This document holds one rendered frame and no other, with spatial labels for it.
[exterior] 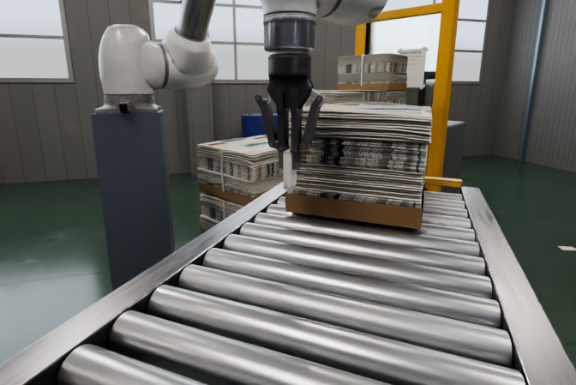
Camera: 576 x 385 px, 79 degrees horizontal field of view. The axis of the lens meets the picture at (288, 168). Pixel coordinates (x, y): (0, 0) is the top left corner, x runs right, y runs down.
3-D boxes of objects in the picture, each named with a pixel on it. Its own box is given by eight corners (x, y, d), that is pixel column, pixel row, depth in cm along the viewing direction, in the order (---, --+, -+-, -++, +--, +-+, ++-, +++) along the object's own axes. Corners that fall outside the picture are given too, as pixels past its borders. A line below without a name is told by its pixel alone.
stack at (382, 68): (331, 234, 264) (336, 56, 235) (351, 223, 286) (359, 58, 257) (378, 249, 239) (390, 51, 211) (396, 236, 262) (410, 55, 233)
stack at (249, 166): (203, 303, 179) (194, 143, 160) (332, 234, 265) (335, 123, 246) (256, 338, 154) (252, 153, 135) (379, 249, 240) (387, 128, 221)
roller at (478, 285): (226, 259, 70) (231, 234, 71) (493, 311, 54) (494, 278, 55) (214, 257, 66) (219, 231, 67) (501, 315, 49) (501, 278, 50)
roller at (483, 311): (215, 251, 66) (203, 242, 62) (501, 306, 49) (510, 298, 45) (206, 278, 63) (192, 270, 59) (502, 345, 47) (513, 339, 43)
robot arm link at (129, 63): (96, 94, 118) (88, 25, 113) (151, 93, 129) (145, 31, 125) (110, 94, 106) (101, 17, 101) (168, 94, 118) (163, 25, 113)
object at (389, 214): (306, 192, 93) (306, 177, 92) (423, 205, 82) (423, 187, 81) (284, 211, 78) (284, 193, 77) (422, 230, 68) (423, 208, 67)
